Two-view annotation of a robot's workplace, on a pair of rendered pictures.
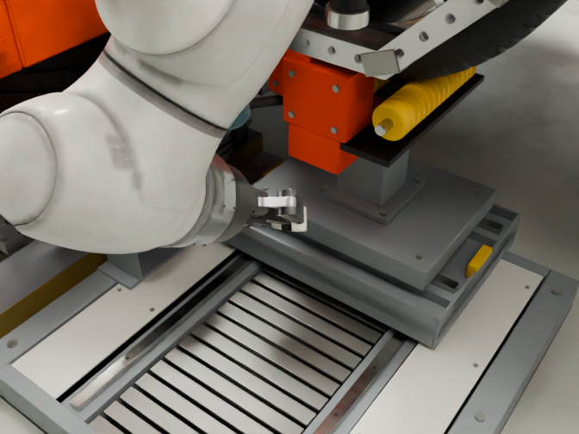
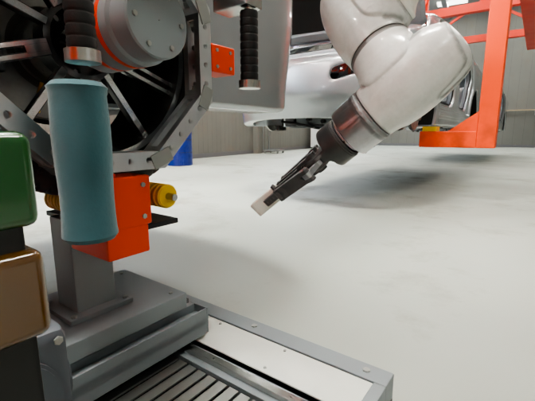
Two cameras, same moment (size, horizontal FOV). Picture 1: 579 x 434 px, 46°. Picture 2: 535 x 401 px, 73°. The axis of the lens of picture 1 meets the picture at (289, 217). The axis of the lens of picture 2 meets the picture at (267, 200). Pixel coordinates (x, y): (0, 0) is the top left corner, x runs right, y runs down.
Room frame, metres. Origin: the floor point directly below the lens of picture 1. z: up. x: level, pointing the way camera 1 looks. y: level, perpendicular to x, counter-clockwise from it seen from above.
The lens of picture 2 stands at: (0.61, 0.71, 0.66)
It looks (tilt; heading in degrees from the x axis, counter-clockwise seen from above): 10 degrees down; 270
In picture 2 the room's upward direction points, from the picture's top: straight up
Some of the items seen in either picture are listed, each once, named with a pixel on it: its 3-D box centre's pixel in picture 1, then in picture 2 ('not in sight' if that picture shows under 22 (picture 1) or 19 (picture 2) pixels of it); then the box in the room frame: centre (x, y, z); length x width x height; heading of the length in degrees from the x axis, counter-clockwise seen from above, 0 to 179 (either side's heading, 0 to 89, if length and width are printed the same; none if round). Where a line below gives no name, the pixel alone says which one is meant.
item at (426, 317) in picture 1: (367, 226); (91, 337); (1.08, -0.16, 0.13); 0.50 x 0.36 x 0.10; 54
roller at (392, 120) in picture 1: (427, 90); (137, 191); (0.95, -0.22, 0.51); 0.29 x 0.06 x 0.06; 144
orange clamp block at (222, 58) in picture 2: not in sight; (213, 61); (0.76, -0.32, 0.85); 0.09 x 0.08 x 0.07; 54
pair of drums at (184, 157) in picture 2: not in sight; (166, 145); (2.74, -7.04, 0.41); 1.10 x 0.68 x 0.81; 151
